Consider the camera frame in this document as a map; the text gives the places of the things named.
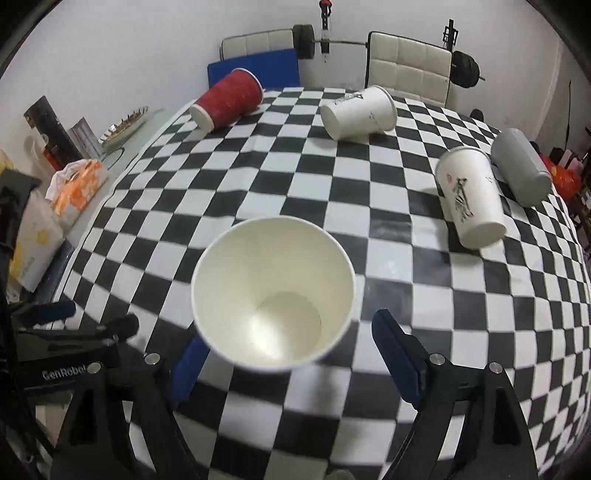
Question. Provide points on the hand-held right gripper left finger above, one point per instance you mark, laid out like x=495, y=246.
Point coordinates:
x=188, y=371

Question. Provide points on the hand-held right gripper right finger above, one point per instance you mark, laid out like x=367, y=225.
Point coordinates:
x=397, y=360

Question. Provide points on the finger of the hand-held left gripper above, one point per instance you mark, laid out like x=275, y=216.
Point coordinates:
x=121, y=325
x=53, y=311

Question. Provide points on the plain white paper cup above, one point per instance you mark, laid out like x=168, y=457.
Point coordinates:
x=277, y=277

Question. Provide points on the white cup with striped figure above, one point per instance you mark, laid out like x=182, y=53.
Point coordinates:
x=471, y=198

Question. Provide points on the grey cup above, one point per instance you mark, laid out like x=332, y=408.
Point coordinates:
x=521, y=166

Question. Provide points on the white cup with small print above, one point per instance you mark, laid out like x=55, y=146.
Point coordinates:
x=355, y=115

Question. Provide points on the red paper cup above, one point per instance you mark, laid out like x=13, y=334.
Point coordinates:
x=226, y=99

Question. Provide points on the yellow white box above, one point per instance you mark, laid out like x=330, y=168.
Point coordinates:
x=37, y=240

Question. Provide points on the orange white plastic bag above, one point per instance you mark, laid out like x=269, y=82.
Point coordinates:
x=76, y=189

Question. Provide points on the black box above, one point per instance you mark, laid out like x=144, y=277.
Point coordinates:
x=46, y=124

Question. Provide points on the decorated plate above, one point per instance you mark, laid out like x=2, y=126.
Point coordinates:
x=123, y=125

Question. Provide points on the black white checkered tablecloth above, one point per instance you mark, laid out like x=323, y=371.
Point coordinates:
x=277, y=184

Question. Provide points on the red plastic bag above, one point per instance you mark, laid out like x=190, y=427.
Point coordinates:
x=564, y=177

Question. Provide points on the white padded chair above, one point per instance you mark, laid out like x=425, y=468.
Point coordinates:
x=406, y=69
x=258, y=44

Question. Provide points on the black barbell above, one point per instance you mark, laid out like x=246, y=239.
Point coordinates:
x=304, y=41

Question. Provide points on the black rack post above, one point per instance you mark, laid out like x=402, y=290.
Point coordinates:
x=450, y=34

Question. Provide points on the red-topped rack post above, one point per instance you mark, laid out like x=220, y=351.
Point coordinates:
x=326, y=27

